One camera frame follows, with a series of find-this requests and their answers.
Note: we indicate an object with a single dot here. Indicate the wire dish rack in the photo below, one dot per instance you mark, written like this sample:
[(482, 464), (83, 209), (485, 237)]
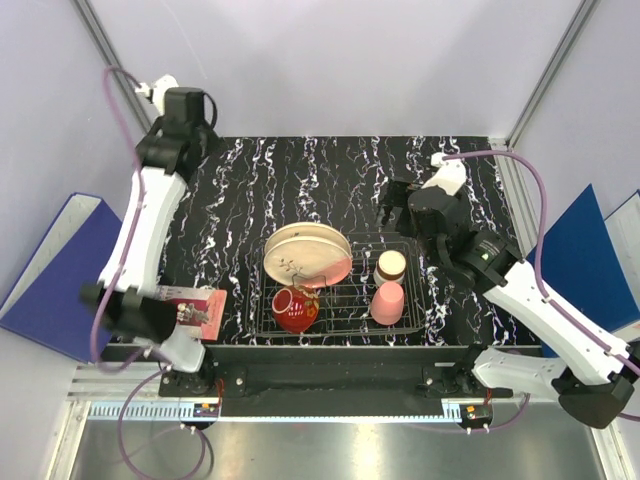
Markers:
[(344, 308)]

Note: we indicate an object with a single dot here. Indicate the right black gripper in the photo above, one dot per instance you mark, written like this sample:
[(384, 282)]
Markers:
[(399, 193)]

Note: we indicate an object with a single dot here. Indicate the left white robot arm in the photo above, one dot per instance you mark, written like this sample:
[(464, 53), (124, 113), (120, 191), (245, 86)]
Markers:
[(124, 297)]

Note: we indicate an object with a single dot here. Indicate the far right white binder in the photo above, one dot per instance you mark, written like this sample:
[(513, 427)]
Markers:
[(621, 234)]

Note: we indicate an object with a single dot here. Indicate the pink plastic cup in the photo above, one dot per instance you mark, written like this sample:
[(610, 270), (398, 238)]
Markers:
[(388, 303)]

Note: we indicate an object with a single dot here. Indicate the blue binder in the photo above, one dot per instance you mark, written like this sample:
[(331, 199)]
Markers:
[(579, 263), (44, 304)]

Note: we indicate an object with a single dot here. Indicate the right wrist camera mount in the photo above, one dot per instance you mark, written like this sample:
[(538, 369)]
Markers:
[(450, 176)]

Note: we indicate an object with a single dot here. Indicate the white brown steel tumbler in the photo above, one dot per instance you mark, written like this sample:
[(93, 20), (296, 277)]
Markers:
[(390, 267)]

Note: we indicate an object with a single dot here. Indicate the right blue binder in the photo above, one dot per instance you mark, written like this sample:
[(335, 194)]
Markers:
[(579, 263)]

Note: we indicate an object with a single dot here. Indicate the pink booklet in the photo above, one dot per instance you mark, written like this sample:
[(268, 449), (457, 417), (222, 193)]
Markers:
[(199, 310)]

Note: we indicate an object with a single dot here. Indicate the rear beige plate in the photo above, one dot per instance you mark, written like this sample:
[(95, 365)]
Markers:
[(311, 229)]

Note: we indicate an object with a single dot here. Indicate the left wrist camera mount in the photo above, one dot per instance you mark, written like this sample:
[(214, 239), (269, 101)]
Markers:
[(155, 92)]

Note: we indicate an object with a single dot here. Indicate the front beige pink plate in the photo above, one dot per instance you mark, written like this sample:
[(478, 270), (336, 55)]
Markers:
[(309, 261)]

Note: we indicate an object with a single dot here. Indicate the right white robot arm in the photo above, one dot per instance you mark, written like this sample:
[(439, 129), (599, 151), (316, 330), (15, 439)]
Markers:
[(593, 375)]

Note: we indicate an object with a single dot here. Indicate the left blue binder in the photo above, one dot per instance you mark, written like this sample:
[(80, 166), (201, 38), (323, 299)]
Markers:
[(44, 304)]

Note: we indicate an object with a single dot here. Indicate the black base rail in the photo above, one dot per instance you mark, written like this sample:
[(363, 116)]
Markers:
[(317, 384)]

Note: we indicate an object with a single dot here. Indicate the red floral bowl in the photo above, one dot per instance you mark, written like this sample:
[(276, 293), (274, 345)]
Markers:
[(295, 308)]

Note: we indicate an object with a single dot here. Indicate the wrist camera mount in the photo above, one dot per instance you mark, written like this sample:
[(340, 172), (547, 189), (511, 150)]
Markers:
[(450, 176), (155, 92)]

